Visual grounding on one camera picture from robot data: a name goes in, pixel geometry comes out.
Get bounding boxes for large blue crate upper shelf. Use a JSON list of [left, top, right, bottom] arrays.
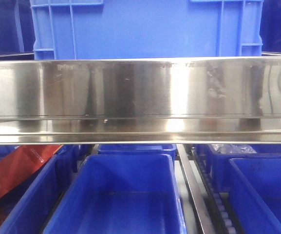
[[30, 0, 263, 59]]

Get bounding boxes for blue rear center bin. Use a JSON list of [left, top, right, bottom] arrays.
[[97, 144, 177, 159]]

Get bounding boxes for blue bin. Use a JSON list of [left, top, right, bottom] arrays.
[[229, 158, 281, 234], [196, 144, 281, 193], [0, 145, 80, 234], [97, 144, 177, 159], [44, 154, 187, 234]]

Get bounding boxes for steel divider bar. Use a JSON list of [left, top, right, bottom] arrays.
[[177, 144, 216, 234]]

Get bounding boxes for clear plastic bagged parts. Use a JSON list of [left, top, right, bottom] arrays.
[[210, 144, 257, 154]]

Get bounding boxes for blue rear right bin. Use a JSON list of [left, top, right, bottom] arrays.
[[196, 144, 281, 193]]

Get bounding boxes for roller track strip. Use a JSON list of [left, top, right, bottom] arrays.
[[191, 145, 243, 234]]

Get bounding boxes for blue left bin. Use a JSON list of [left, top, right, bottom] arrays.
[[0, 145, 80, 234]]

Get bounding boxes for red foil package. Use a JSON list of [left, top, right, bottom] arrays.
[[0, 144, 62, 198]]

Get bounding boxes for stainless steel shelf rail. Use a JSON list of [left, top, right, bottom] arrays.
[[0, 56, 281, 144]]

